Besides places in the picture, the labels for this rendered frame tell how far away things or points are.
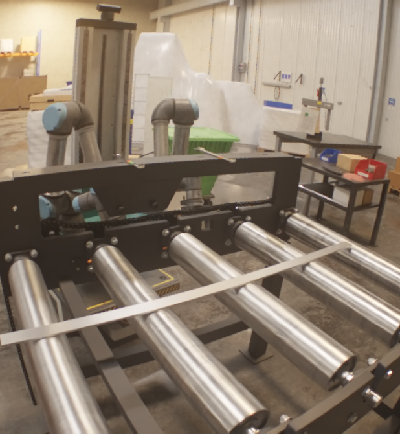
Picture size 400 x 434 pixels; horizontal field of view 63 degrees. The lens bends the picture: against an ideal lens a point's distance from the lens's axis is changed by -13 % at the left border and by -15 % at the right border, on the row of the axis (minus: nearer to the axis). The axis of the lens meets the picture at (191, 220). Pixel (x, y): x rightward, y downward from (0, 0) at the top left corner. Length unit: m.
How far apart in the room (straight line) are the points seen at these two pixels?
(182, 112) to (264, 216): 0.67
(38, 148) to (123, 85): 2.85
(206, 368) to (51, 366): 0.32
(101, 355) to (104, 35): 1.57
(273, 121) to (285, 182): 6.30
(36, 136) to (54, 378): 4.12
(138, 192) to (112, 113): 0.83
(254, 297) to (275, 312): 0.09
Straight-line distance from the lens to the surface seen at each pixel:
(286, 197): 1.75
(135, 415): 0.86
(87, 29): 1.93
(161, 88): 4.98
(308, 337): 0.93
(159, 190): 1.34
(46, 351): 0.83
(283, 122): 7.99
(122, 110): 2.04
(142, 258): 1.42
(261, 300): 1.03
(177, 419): 1.83
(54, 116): 1.55
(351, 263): 1.49
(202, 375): 0.78
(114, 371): 0.96
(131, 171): 1.27
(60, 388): 0.75
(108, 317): 0.90
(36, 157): 4.76
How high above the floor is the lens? 1.46
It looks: 22 degrees down
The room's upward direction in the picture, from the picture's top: 4 degrees clockwise
